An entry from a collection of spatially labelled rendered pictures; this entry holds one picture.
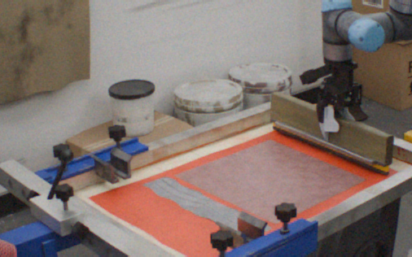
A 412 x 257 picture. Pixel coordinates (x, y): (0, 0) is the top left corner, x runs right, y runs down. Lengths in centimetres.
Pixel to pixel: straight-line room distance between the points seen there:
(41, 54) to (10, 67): 17
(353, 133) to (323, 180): 14
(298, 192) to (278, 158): 19
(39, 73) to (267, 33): 138
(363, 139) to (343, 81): 14
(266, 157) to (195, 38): 234
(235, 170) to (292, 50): 287
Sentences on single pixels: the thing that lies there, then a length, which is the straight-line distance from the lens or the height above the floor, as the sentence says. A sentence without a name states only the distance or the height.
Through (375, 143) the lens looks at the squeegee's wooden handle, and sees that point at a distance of 220.
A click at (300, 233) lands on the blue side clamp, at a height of 100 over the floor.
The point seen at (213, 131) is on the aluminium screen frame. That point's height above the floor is 98.
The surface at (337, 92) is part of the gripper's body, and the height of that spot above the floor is 113.
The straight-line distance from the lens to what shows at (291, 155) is 232.
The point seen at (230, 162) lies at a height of 95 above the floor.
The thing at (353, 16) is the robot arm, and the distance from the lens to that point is 211.
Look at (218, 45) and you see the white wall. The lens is 471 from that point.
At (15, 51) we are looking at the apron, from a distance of 395.
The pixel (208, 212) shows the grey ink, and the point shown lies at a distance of 205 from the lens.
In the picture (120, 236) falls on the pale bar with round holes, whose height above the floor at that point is 104.
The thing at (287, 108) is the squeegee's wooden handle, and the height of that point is 103.
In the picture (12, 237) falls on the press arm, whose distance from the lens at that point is 182.
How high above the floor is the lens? 189
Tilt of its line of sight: 22 degrees down
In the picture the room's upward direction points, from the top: 2 degrees counter-clockwise
